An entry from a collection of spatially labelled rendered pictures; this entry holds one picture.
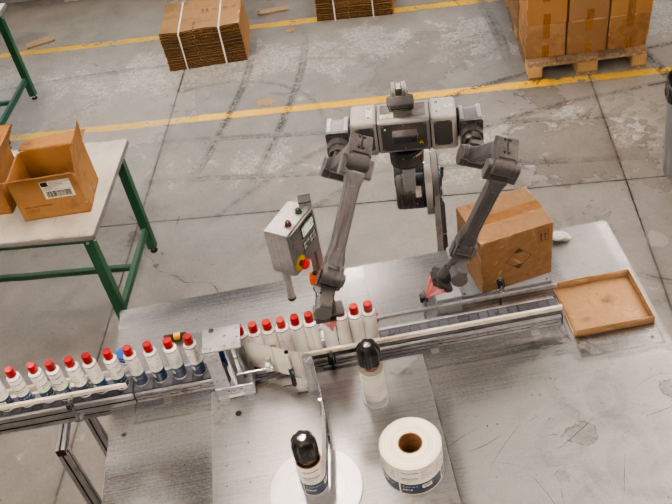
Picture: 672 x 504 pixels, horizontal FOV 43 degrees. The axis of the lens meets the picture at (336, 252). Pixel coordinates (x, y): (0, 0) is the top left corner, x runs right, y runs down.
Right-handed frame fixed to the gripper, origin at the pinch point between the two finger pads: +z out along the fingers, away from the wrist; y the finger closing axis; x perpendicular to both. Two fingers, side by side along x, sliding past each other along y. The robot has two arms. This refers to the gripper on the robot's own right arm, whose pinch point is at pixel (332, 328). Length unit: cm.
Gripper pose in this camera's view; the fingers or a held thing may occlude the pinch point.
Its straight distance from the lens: 290.3
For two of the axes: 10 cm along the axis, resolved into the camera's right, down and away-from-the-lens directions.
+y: 9.8, -1.9, -0.1
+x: -1.2, -6.4, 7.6
